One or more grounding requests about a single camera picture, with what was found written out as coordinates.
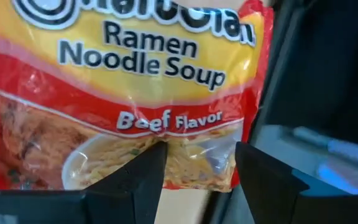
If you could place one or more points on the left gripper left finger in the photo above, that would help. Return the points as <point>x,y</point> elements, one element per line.
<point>104,207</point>

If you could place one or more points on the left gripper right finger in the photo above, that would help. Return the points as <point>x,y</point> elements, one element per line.
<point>291,208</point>

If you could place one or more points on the red beef ramen pack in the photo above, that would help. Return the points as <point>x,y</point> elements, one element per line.
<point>120,77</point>

